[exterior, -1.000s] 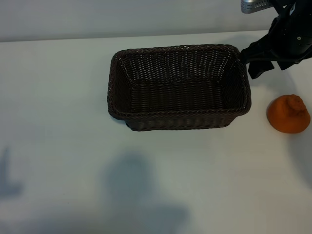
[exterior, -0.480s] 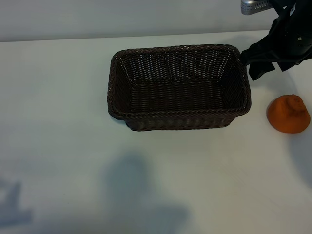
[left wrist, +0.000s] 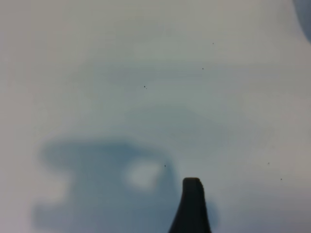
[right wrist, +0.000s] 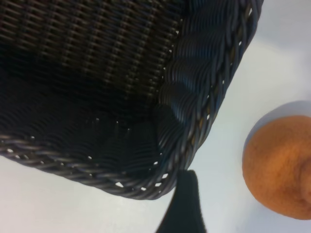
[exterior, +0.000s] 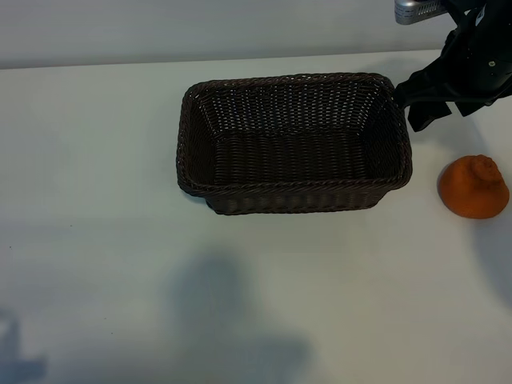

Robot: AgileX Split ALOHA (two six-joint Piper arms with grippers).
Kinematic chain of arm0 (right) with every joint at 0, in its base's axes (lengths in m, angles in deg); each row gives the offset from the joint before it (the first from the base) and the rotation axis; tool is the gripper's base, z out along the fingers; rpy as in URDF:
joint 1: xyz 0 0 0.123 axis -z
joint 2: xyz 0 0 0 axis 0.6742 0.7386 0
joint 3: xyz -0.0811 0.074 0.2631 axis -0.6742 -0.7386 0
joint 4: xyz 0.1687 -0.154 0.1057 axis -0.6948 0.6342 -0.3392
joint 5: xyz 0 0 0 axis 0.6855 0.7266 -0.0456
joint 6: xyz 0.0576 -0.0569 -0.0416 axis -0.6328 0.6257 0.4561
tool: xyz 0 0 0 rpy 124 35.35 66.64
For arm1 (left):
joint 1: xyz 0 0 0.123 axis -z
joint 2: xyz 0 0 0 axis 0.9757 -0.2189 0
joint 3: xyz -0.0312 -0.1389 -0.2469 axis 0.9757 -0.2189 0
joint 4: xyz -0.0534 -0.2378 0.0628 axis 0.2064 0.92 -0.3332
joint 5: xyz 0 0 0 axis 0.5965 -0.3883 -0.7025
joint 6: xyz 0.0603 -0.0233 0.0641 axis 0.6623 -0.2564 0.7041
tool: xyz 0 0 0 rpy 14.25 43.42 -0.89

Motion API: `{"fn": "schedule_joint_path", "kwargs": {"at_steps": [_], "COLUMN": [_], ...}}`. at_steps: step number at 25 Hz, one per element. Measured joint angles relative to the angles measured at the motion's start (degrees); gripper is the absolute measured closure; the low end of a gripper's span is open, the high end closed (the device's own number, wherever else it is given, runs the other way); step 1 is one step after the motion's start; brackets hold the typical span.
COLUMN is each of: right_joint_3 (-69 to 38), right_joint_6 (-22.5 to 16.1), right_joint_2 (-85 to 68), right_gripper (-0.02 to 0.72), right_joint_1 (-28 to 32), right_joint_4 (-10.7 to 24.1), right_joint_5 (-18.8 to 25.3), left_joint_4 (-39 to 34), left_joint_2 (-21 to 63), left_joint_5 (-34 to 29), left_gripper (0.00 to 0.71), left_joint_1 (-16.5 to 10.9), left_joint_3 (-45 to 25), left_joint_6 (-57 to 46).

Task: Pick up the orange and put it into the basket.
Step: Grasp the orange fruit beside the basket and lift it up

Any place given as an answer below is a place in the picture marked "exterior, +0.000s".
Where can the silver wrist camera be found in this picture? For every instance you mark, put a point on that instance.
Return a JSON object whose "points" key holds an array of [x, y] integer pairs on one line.
{"points": [[412, 10]]}

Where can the orange with bumpy neck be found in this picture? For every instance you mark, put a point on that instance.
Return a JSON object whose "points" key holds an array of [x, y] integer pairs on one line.
{"points": [[474, 188]]}

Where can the dark brown woven basket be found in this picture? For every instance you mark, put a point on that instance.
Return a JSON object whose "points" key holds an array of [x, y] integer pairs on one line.
{"points": [[280, 160]]}

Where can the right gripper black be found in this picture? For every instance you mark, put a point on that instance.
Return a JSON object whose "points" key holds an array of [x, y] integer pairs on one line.
{"points": [[480, 60]]}

